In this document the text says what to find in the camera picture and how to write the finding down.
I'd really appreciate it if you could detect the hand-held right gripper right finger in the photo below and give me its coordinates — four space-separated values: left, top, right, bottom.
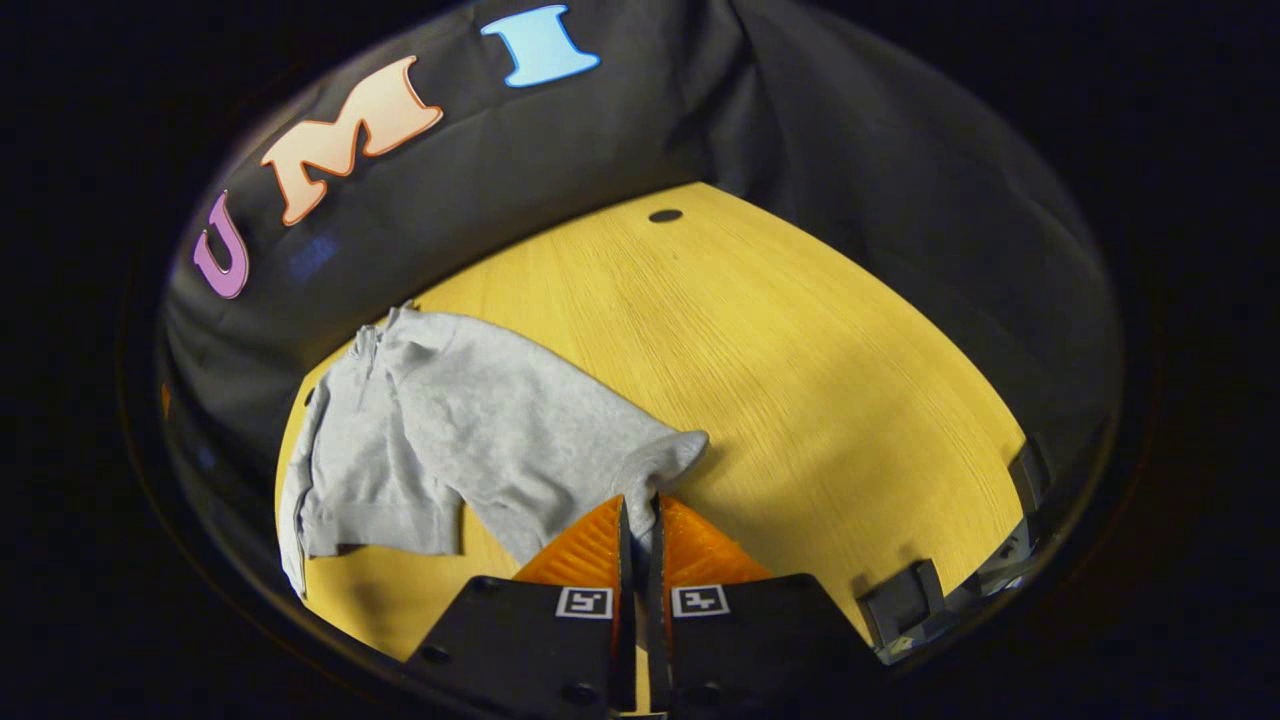
645 492 886 716

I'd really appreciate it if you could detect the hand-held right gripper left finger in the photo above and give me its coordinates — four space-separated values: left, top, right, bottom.
405 495 637 716

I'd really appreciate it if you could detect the grey sweatshirt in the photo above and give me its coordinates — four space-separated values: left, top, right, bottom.
278 300 711 601

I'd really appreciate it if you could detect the black backdrop cloth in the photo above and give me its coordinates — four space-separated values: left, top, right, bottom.
155 0 1126 561

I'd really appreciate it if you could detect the grey table edge bracket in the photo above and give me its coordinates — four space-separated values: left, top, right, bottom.
1005 438 1053 513
858 558 946 651

